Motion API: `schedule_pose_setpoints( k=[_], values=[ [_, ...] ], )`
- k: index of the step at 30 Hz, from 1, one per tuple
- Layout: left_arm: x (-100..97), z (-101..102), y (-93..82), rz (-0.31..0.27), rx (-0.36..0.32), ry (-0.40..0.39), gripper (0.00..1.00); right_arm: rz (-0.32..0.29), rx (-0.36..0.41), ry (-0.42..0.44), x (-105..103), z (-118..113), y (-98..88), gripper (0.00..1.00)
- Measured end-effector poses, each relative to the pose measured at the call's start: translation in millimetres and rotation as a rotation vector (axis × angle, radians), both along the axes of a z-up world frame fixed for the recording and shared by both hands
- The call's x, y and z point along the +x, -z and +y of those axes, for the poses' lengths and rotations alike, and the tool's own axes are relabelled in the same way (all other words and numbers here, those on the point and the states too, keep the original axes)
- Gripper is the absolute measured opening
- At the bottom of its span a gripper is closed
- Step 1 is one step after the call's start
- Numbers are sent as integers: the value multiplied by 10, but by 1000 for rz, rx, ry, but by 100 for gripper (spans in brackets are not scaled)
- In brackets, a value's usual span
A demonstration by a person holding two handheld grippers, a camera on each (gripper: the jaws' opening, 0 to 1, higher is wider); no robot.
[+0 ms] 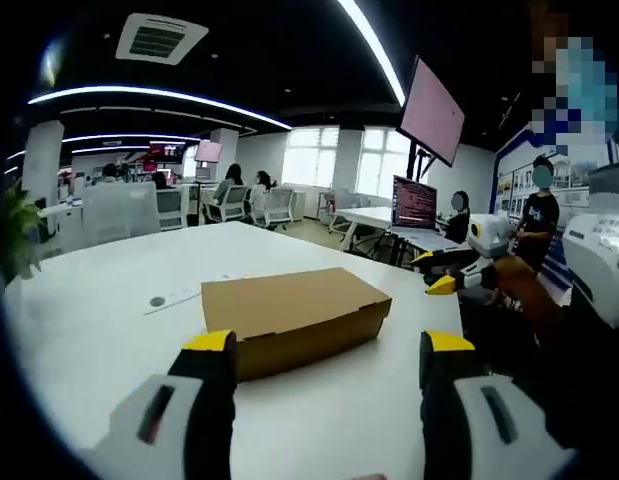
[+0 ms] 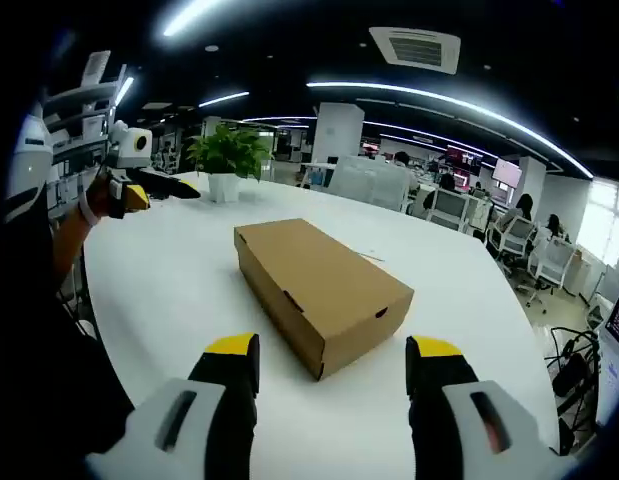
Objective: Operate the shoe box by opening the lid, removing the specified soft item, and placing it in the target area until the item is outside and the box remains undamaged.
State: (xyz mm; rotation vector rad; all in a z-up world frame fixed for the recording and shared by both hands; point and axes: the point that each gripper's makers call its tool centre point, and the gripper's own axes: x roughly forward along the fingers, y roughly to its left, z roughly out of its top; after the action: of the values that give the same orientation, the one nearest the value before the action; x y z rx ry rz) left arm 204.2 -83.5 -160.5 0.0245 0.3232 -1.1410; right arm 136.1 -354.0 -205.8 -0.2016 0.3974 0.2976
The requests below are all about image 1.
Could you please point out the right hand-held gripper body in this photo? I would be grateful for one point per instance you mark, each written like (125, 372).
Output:
(494, 235)

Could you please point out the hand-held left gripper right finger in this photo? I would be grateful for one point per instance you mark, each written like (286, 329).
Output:
(464, 415)

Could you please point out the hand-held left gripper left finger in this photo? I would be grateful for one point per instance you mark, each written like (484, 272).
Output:
(199, 400)

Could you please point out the brown cardboard shoe box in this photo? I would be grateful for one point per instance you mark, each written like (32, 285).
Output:
(289, 295)

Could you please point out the person's right hand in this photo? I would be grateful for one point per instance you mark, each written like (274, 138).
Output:
(514, 275)

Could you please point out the laptop with dark red screen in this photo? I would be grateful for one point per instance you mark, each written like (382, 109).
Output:
(414, 202)

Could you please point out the white side table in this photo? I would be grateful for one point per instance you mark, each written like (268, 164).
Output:
(364, 217)

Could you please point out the black monitor stand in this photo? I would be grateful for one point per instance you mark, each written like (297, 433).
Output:
(419, 165)

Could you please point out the window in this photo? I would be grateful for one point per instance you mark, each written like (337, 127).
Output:
(384, 160)
(309, 155)

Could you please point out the white office chair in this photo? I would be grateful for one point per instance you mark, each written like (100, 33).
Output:
(119, 212)
(229, 207)
(170, 207)
(279, 207)

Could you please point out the long curved ceiling light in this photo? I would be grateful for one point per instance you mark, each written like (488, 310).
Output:
(154, 92)
(374, 45)

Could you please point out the small pink monitor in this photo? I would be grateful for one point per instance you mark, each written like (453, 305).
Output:
(209, 151)

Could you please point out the green potted plant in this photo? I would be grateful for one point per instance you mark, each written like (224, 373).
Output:
(19, 225)

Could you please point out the ceiling air conditioner vent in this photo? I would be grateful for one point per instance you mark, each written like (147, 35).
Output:
(159, 39)

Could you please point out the blue framed wall poster board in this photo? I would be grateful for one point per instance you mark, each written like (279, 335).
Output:
(509, 185)

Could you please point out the red wall screen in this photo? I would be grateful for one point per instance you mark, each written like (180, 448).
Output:
(166, 149)

